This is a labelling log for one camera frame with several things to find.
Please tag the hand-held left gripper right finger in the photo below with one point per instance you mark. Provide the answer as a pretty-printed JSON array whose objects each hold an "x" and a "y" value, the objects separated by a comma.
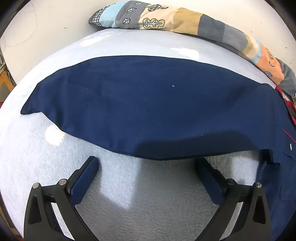
[{"x": 209, "y": 179}]

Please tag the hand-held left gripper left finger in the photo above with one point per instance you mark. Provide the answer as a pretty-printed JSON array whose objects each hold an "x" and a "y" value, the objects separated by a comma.
[{"x": 85, "y": 178}]

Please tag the navy work jacket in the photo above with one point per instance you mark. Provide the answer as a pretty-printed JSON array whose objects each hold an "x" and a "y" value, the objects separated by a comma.
[{"x": 150, "y": 111}]

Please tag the light blue cloud bedsheet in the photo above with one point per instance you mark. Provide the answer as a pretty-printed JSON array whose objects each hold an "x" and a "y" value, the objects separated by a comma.
[{"x": 150, "y": 208}]

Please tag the wooden side cabinet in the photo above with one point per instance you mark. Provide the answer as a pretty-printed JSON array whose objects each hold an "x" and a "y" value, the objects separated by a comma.
[{"x": 4, "y": 81}]

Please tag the patchwork quilt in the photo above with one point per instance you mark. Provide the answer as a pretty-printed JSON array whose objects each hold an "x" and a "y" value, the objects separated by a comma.
[{"x": 185, "y": 20}]

